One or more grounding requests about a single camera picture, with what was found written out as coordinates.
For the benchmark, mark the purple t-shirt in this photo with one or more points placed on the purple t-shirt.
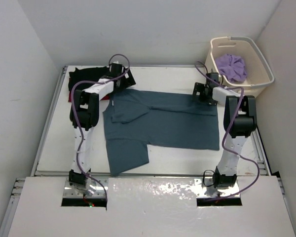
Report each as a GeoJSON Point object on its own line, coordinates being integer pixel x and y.
{"type": "Point", "coordinates": [232, 67]}

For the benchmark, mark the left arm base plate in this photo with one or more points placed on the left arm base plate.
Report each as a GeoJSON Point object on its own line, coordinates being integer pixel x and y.
{"type": "Point", "coordinates": [91, 189]}

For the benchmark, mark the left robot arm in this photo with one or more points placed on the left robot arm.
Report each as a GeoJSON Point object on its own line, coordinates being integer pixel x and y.
{"type": "Point", "coordinates": [87, 87]}

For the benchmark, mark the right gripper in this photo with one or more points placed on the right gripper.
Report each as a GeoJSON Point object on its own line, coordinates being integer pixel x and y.
{"type": "Point", "coordinates": [200, 87]}

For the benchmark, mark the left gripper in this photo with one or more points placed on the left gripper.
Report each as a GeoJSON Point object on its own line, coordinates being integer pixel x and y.
{"type": "Point", "coordinates": [128, 82]}

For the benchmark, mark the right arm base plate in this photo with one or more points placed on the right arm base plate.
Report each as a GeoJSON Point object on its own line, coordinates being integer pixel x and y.
{"type": "Point", "coordinates": [203, 188]}

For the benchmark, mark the blue-grey t-shirt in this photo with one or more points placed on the blue-grey t-shirt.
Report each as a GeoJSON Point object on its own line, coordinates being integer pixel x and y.
{"type": "Point", "coordinates": [135, 119]}

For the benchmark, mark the black t-shirt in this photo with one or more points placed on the black t-shirt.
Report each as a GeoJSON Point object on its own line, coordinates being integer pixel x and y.
{"type": "Point", "coordinates": [93, 74]}

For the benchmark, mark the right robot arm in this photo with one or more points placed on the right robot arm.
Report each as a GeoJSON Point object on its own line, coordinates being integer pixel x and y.
{"type": "Point", "coordinates": [239, 121]}

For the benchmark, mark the cream laundry basket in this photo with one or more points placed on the cream laundry basket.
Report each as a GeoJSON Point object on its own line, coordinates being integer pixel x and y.
{"type": "Point", "coordinates": [259, 74]}

